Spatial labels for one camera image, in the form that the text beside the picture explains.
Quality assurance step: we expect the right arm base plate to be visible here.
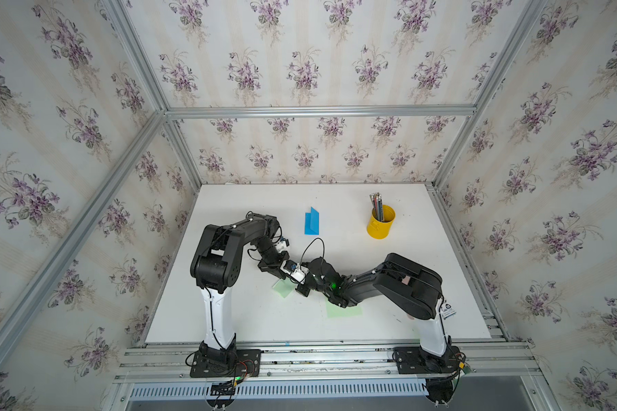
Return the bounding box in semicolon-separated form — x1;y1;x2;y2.
392;345;466;375

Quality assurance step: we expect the yellow metal pencil bucket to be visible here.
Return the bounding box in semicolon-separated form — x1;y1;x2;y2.
367;205;396;240

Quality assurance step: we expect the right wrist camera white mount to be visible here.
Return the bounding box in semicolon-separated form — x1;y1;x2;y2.
281;260;307;284

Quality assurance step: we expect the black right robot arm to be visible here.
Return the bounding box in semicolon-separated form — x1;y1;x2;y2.
287;253;452;360

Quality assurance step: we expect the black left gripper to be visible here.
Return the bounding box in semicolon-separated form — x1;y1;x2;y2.
250;240;288;278

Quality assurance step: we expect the blue square paper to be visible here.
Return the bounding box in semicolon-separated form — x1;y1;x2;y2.
304;207;320;236

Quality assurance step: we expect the aluminium rail frame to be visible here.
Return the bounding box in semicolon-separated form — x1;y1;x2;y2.
102;313;558;410

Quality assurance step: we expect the green paper sheet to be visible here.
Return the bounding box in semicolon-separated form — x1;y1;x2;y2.
326;301;363;319
273;279;296;299

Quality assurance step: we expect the pen package box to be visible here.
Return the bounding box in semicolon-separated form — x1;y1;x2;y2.
438;300;457;320

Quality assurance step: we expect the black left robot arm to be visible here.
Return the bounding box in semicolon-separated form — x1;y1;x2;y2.
190;212;290;364

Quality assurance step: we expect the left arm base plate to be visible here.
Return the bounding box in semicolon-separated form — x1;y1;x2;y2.
185;348;262;379

